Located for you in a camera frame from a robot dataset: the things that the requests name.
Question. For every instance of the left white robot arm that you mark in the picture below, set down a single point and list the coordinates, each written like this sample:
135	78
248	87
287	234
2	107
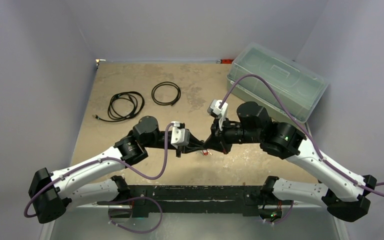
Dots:
51	193

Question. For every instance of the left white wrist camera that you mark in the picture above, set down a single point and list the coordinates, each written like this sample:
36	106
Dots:
179	134

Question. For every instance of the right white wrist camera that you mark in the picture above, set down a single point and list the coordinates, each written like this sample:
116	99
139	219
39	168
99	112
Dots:
218	110

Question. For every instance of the red orange clamp tool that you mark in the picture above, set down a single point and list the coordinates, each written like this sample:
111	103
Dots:
224	61

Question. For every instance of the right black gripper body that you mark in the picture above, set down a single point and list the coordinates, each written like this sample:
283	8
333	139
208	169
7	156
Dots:
221	134

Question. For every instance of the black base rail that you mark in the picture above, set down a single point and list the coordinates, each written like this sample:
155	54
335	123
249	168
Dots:
247	200

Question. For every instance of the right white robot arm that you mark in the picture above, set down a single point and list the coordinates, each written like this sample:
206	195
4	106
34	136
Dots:
342	192

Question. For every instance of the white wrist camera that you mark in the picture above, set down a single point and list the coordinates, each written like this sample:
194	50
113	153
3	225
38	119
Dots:
179	134
218	110

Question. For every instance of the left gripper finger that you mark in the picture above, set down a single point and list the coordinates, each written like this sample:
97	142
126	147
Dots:
188	150
193	142

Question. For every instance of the clear lidded storage bin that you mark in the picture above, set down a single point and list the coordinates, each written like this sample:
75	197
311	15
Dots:
287	90

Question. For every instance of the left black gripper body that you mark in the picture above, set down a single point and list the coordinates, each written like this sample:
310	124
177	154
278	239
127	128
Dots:
159	142

